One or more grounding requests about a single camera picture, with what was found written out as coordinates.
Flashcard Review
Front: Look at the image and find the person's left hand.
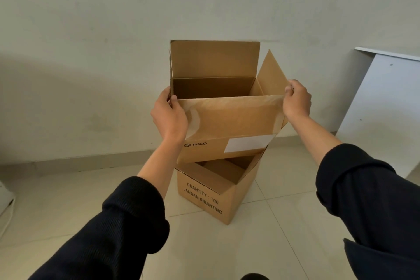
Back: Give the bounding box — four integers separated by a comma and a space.
150, 86, 189, 144

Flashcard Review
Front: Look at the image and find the person's right hand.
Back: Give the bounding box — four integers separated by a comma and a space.
282, 80, 312, 122

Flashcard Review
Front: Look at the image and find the cardboard box with white label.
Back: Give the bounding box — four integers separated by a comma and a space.
169, 40, 294, 164

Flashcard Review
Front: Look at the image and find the person's right forearm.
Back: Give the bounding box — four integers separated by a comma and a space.
289, 114, 420, 280

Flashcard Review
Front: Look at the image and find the person's left forearm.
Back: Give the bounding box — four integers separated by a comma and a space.
28, 137, 188, 280

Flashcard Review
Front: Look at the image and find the cardboard box with black print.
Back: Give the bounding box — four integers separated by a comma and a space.
175, 147, 268, 225

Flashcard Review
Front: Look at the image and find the white table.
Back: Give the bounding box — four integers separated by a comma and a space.
335, 47, 420, 179

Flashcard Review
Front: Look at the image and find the white cable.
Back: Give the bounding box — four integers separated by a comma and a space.
0, 198, 16, 238

